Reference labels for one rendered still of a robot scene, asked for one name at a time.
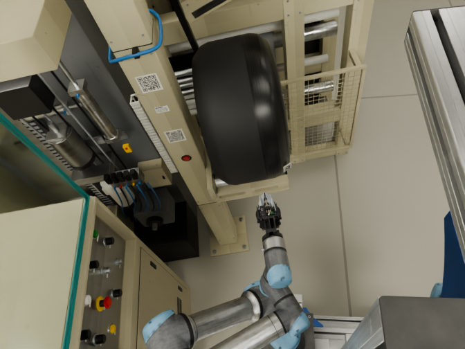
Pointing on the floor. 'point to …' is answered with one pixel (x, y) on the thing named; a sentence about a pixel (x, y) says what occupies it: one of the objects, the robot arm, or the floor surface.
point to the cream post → (133, 12)
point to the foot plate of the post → (232, 243)
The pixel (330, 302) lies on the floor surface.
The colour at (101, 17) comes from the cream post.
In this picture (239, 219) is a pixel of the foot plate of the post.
